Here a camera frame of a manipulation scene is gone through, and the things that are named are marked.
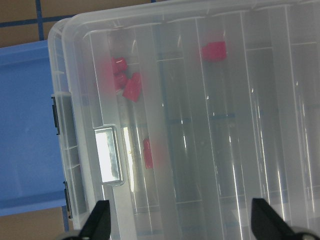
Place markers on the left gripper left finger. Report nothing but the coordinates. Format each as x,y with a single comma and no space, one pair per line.
98,224

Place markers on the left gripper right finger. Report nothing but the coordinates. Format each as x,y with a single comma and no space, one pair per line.
266,224

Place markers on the clear plastic box lid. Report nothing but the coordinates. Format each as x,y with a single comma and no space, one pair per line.
195,125

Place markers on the blue plastic tray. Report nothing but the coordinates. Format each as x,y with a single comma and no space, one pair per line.
31,173

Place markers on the clear plastic storage box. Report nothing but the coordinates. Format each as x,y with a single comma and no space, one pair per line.
190,125

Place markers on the red block in box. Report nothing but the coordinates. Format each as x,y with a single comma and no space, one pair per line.
214,51

